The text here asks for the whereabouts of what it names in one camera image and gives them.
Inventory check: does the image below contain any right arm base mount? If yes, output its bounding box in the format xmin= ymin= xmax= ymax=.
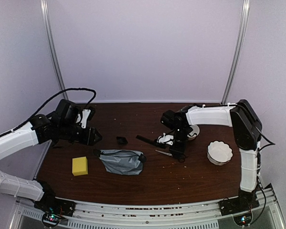
xmin=218 ymin=188 xmax=260 ymax=216

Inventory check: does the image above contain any aluminium corner post right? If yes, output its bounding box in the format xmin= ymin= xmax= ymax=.
xmin=221 ymin=0 xmax=250 ymax=104

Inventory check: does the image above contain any white scalloped bowl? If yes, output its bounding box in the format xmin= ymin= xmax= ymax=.
xmin=207 ymin=141 xmax=233 ymax=166

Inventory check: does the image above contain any black hair comb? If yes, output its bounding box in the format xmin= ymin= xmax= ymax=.
xmin=136 ymin=135 xmax=157 ymax=145

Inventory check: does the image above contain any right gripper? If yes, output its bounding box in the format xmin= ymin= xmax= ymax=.
xmin=169 ymin=126 xmax=190 ymax=157

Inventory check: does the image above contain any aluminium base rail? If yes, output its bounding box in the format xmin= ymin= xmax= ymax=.
xmin=7 ymin=187 xmax=286 ymax=229

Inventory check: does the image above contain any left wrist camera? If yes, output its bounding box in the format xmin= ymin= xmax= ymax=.
xmin=76 ymin=107 xmax=96 ymax=129

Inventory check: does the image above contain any grey drawstring pouch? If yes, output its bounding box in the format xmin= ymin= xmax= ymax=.
xmin=93 ymin=149 xmax=147 ymax=176

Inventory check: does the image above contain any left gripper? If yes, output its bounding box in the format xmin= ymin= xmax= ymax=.
xmin=58 ymin=122 xmax=102 ymax=146

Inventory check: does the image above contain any black clipper guard comb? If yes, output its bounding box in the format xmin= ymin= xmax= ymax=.
xmin=116 ymin=136 xmax=128 ymax=145

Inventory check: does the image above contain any white round bowl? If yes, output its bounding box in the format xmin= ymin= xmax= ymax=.
xmin=187 ymin=125 xmax=200 ymax=141

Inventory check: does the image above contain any aluminium corner post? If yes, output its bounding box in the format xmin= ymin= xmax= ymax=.
xmin=221 ymin=0 xmax=250 ymax=104
xmin=40 ymin=0 xmax=65 ymax=91

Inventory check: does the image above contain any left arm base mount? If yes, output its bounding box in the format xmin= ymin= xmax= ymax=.
xmin=33 ymin=181 xmax=75 ymax=217

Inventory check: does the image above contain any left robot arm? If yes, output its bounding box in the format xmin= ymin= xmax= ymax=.
xmin=0 ymin=89 xmax=102 ymax=212

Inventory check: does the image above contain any silver scissors pair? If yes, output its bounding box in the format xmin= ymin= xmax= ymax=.
xmin=155 ymin=149 xmax=188 ymax=163

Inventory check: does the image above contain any aluminium corner post left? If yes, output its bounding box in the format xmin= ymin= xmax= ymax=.
xmin=40 ymin=0 xmax=65 ymax=91

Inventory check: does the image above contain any yellow sponge block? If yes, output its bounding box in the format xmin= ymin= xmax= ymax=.
xmin=72 ymin=156 xmax=88 ymax=176

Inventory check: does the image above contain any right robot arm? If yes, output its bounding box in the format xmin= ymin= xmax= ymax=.
xmin=155 ymin=99 xmax=275 ymax=211

